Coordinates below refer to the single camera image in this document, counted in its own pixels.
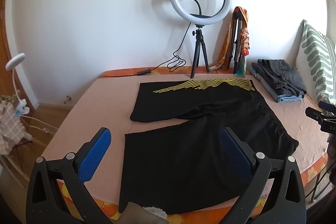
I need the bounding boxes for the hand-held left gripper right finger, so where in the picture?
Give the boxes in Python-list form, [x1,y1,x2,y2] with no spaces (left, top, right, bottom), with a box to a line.
[220,127,307,224]

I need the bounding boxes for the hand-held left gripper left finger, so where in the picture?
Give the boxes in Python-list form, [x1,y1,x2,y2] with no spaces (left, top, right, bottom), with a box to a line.
[26,127,116,224]

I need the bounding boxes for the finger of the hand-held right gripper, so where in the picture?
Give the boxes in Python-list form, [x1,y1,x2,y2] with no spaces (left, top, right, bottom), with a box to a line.
[305,107,330,122]
[318,101,336,111]

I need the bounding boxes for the black pants with yellow stripes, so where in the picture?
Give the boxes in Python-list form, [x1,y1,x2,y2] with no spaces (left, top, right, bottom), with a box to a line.
[119,79,300,215]

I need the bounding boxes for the folded blue jeans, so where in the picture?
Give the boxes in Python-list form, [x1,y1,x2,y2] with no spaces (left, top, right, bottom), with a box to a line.
[249,68,305,103]

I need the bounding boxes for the green striped pillow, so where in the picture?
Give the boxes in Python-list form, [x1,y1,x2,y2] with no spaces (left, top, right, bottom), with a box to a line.
[295,19,336,105]

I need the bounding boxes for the stack of folded dark clothes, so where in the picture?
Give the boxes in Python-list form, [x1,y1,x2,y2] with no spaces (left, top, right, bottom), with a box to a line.
[251,59,307,97]

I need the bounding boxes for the pink blanket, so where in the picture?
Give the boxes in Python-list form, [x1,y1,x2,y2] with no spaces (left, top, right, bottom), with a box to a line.
[41,69,331,216]

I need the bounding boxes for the grey cloth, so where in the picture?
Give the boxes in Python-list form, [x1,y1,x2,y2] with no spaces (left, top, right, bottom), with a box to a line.
[123,202,168,224]

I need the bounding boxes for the checkered cloth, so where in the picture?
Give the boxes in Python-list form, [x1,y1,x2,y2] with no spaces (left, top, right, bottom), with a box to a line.
[0,94,27,156]

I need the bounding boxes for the folded tripod with orange scarf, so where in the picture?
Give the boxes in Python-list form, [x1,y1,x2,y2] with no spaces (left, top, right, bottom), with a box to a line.
[209,6,251,77]

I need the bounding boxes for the folded silver tripod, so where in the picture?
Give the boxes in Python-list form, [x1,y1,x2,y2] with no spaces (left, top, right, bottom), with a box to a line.
[229,9,246,74]

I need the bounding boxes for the white desk lamp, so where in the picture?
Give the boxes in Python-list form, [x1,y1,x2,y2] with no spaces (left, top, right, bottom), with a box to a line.
[5,54,28,114]

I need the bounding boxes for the black gooseneck phone holder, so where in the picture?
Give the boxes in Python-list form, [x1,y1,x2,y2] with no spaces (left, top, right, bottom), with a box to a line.
[177,0,210,20]

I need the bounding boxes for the thin black cable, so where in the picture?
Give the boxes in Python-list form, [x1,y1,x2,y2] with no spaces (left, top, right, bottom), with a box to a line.
[312,166,329,201]

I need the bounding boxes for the white cable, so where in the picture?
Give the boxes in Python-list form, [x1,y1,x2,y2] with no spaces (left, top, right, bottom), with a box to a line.
[18,112,57,135]

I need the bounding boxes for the black ring light cable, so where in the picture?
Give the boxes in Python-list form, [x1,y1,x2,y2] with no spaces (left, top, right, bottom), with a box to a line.
[98,22,192,79]

